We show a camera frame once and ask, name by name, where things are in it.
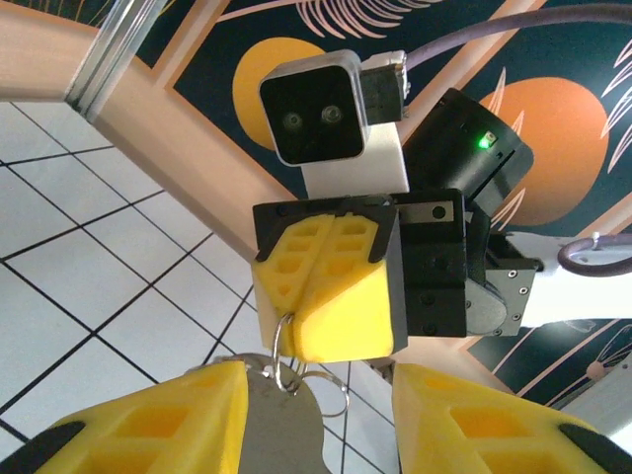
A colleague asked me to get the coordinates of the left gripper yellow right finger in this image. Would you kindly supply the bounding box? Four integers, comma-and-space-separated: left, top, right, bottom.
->
393, 362, 632, 474

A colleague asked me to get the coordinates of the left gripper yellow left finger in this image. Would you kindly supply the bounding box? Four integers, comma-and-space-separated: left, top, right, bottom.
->
7, 359, 249, 474

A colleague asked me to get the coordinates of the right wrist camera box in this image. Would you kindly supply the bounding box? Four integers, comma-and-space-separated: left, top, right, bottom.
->
258, 47, 412, 199

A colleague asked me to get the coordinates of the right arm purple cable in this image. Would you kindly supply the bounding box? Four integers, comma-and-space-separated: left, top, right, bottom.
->
408, 3, 632, 278

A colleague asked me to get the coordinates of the aluminium corner post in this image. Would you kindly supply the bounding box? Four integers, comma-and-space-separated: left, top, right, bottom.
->
68, 0, 164, 116

